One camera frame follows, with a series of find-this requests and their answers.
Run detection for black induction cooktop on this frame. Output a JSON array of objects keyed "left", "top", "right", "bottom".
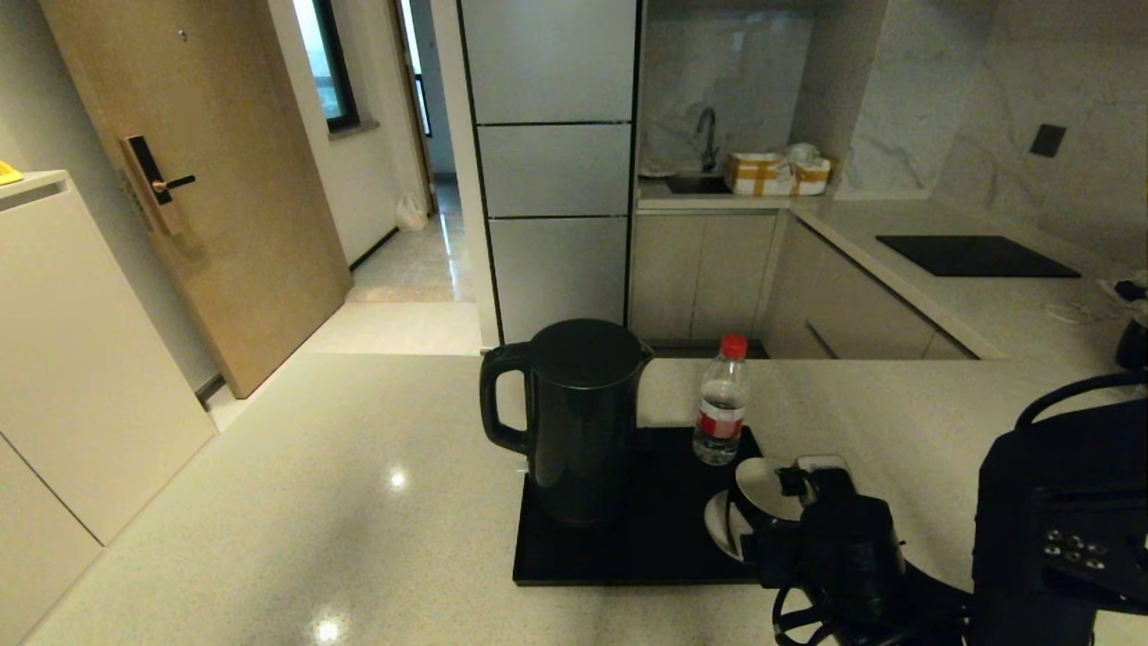
[{"left": 876, "top": 234, "right": 1083, "bottom": 278}]

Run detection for black cup white inside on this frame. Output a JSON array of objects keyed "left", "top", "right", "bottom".
[{"left": 731, "top": 457, "right": 813, "bottom": 559}]

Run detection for tall grey refrigerator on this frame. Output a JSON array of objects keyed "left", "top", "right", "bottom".
[{"left": 457, "top": 0, "right": 639, "bottom": 349}]

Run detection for kitchen sink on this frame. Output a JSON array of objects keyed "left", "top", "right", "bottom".
[{"left": 664, "top": 174, "right": 732, "bottom": 196}]

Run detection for clear bottle red cap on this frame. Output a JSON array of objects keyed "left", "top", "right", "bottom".
[{"left": 692, "top": 333, "right": 753, "bottom": 467}]

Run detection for light wooden door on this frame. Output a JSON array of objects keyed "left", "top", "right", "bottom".
[{"left": 40, "top": 0, "right": 353, "bottom": 399}]

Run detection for black rectangular tray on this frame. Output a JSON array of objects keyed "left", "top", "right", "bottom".
[{"left": 512, "top": 424, "right": 790, "bottom": 586}]

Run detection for yellow checked cloth box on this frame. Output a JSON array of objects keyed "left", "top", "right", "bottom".
[
  {"left": 787, "top": 143, "right": 837, "bottom": 196},
  {"left": 725, "top": 152, "right": 795, "bottom": 196}
]

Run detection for white saucer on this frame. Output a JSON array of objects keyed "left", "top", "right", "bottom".
[{"left": 704, "top": 489, "right": 747, "bottom": 563}]

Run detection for dark-framed window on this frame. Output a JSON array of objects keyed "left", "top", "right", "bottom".
[{"left": 292, "top": 0, "right": 361, "bottom": 135}]

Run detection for black door lock handle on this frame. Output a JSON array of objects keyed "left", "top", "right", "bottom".
[{"left": 121, "top": 135, "right": 198, "bottom": 237}]

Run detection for white side cabinet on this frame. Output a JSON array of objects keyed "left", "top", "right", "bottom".
[{"left": 0, "top": 170, "right": 219, "bottom": 646}]

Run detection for black electric kettle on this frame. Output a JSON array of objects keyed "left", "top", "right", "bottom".
[{"left": 480, "top": 319, "right": 655, "bottom": 527}]

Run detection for dark blue jar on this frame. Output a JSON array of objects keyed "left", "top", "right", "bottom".
[{"left": 1117, "top": 317, "right": 1148, "bottom": 371}]

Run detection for beige kitchen base cabinets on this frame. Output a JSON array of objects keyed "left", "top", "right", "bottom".
[{"left": 628, "top": 210, "right": 978, "bottom": 360}]

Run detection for dark kitchen faucet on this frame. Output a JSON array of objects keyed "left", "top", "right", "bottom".
[{"left": 696, "top": 106, "right": 719, "bottom": 173}]

